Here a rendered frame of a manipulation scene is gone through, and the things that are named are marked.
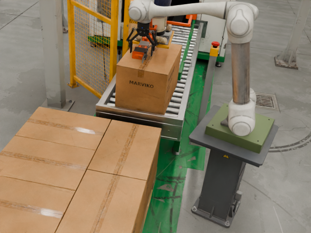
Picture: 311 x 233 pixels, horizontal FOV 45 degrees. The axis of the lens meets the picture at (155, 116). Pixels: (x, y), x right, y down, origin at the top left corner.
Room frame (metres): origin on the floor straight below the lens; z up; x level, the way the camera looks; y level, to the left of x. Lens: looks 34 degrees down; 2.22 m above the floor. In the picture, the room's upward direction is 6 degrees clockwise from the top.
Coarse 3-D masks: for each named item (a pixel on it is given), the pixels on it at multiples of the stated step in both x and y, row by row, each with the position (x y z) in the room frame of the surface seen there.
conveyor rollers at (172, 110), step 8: (176, 32) 4.45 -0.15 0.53; (184, 32) 4.45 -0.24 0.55; (176, 40) 4.18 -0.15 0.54; (184, 40) 4.18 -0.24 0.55; (192, 40) 4.25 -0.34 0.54; (184, 48) 3.99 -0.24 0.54; (192, 48) 3.99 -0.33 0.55; (184, 72) 3.36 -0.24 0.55; (184, 80) 3.18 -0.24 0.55; (176, 88) 3.01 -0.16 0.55; (112, 96) 2.79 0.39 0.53; (176, 96) 2.91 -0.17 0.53; (112, 104) 2.62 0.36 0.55; (168, 104) 2.73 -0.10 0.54; (176, 104) 2.73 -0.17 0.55; (168, 112) 2.64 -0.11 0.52; (176, 112) 2.63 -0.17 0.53
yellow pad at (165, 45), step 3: (171, 33) 2.89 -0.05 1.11; (171, 36) 2.84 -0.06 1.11; (168, 39) 2.76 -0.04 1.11; (171, 39) 2.78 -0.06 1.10; (159, 42) 2.68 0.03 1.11; (168, 42) 2.72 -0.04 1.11; (159, 45) 2.64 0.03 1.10; (162, 45) 2.64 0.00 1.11; (165, 45) 2.65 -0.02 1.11; (168, 45) 2.65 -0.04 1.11; (165, 48) 2.63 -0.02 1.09; (168, 48) 2.63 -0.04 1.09
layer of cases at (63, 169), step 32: (32, 128) 2.19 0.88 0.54; (64, 128) 2.23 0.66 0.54; (96, 128) 2.27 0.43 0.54; (128, 128) 2.32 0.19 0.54; (160, 128) 2.36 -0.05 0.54; (0, 160) 1.81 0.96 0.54; (32, 160) 1.84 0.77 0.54; (64, 160) 1.88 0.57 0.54; (96, 160) 1.91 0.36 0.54; (128, 160) 1.95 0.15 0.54; (0, 192) 1.54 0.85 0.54; (32, 192) 1.57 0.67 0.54; (64, 192) 1.59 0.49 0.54; (96, 192) 1.62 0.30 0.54; (128, 192) 1.65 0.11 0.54; (0, 224) 1.31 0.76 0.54; (32, 224) 1.34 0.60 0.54; (64, 224) 1.36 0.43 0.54; (96, 224) 1.38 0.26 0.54; (128, 224) 1.41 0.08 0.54
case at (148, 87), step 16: (160, 48) 2.95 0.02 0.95; (176, 48) 2.99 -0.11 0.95; (128, 64) 2.58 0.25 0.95; (144, 64) 2.61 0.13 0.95; (160, 64) 2.64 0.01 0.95; (176, 64) 2.86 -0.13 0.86; (128, 80) 2.53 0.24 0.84; (144, 80) 2.51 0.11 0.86; (160, 80) 2.49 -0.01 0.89; (176, 80) 3.01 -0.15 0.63; (128, 96) 2.53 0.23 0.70; (144, 96) 2.51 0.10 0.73; (160, 96) 2.49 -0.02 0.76; (160, 112) 2.48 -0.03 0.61
